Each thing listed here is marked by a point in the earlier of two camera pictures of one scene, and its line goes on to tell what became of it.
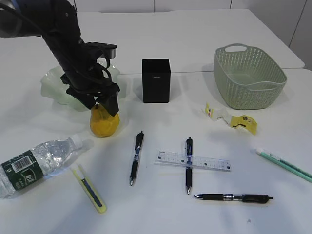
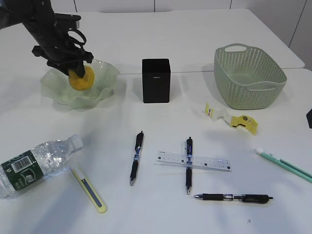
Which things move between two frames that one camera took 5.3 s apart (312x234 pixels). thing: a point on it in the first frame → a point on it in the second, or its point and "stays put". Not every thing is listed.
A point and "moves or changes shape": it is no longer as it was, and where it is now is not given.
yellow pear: x=102 y=124 moves or changes shape
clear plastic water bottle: x=36 y=163 stays put
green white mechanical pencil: x=285 y=165 stays put
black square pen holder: x=156 y=80 stays put
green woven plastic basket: x=247 y=78 stays put
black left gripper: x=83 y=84 → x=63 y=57
